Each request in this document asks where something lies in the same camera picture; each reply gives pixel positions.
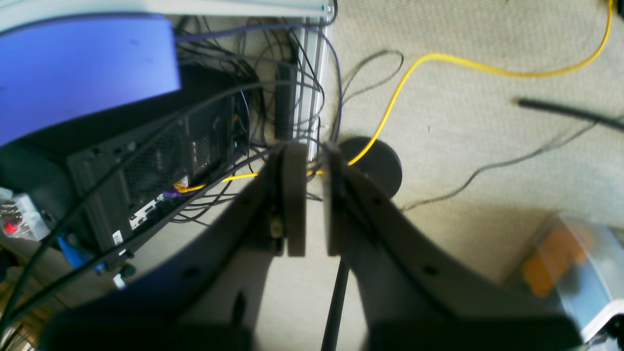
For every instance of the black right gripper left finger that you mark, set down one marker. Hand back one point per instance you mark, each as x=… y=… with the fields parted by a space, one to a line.
x=206 y=297

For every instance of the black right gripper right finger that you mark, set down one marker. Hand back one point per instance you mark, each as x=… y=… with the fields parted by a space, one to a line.
x=417 y=297

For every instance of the round black stand base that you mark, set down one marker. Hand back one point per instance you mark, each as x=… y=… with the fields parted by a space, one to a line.
x=380 y=166

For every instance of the black computer case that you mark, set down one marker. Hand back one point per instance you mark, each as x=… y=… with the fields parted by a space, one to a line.
x=188 y=134

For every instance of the clear storage bin orange contents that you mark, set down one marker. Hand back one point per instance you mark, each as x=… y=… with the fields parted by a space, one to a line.
x=575 y=265

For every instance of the black power adapter brick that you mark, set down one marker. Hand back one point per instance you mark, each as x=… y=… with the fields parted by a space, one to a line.
x=285 y=103

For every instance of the purple blue box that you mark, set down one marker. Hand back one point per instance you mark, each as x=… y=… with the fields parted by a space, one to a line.
x=60 y=69

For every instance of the black tripod stand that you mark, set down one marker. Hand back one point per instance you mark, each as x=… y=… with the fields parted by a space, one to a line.
x=554 y=108

